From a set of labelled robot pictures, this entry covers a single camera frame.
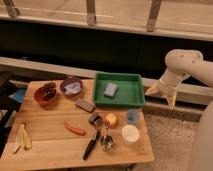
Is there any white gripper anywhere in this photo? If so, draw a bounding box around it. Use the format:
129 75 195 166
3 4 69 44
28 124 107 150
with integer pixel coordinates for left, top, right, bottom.
145 75 179 109

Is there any light blue towel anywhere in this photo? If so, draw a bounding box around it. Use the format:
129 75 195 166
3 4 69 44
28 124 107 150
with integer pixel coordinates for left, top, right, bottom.
65 82 81 95

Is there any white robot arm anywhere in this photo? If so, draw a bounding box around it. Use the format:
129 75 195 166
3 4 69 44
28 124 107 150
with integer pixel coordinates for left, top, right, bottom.
146 49 213 171

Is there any green plastic tray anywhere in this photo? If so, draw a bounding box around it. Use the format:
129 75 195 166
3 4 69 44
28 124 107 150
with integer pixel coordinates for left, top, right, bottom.
92 72 145 108

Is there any blue plastic cup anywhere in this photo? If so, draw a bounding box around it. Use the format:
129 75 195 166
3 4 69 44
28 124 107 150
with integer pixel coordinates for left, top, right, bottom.
126 109 139 125

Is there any white plastic cup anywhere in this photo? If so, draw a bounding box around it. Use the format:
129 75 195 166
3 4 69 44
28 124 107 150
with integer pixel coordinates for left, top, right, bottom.
121 125 140 143

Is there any blue sponge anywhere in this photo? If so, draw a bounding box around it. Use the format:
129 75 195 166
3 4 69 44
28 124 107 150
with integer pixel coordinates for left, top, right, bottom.
104 83 118 98

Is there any metal spoon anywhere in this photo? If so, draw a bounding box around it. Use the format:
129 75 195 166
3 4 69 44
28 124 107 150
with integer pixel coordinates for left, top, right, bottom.
100 126 114 151

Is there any orange carrot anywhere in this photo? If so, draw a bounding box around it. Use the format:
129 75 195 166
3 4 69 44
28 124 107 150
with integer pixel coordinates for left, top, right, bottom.
64 122 86 136

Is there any purple bowl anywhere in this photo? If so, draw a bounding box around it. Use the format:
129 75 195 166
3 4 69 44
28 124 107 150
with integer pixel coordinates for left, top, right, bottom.
60 76 83 96

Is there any dark grapes bunch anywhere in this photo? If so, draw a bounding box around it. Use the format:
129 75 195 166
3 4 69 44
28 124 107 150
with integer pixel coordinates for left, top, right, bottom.
42 82 56 100

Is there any wooden table board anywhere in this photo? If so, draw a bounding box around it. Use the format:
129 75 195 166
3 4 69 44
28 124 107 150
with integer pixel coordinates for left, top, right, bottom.
0 81 154 171

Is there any orange bowl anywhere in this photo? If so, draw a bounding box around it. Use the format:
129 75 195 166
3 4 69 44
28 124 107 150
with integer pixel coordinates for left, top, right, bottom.
34 82 57 106

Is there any blue object beside table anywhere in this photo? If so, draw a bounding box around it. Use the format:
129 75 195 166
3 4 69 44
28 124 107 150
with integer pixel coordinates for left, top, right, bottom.
11 88 26 103

